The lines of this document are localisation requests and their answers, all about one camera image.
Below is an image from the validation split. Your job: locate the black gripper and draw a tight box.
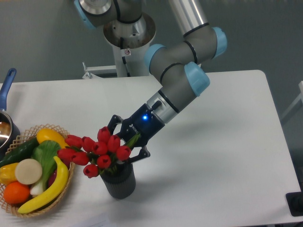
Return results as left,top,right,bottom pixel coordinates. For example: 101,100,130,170
107,104,165,164

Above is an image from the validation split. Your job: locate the red tulip bouquet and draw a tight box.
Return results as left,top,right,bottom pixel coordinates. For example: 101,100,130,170
57,126,141,178

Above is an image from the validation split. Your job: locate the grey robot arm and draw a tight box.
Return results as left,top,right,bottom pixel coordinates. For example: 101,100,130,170
74,0,227,163

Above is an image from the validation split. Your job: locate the dark grey ribbed vase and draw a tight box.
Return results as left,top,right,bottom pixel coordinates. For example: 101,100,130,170
101,164,136,199

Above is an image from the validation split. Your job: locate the yellow banana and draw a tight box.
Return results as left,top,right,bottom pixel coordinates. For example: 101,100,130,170
18,156,69,214

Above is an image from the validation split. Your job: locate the yellow lemon squash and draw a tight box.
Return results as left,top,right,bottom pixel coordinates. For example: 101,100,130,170
36,128,69,148

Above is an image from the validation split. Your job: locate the green bok choy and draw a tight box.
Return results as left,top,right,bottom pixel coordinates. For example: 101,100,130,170
30,140,61,197

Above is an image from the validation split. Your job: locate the dark red vegetable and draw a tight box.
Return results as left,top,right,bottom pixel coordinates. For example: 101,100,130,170
47,160,70,188

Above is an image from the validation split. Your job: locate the woven wicker basket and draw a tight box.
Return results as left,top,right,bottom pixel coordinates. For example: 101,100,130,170
0,124,75,218

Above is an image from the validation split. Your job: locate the dark green cucumber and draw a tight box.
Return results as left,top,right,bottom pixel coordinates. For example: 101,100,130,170
0,138,39,167

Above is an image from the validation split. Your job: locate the beige round disc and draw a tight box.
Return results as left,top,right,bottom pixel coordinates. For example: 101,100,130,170
15,158,42,185

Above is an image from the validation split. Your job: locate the yellow bell pepper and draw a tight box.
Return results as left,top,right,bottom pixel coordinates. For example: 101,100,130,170
0,163,18,185

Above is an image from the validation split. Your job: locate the orange fruit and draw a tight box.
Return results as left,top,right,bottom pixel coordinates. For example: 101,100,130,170
3,181,30,204

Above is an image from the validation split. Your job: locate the black device at table edge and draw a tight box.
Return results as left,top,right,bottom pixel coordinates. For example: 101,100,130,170
285,192,303,217

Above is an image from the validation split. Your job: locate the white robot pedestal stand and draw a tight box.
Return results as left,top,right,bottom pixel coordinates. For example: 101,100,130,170
81,37,152,79

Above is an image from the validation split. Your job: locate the blue handled saucepan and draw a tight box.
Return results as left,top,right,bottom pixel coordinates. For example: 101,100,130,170
0,68,20,160

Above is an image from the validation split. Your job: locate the white furniture frame right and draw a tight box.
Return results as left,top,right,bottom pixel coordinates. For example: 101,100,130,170
280,81,303,125

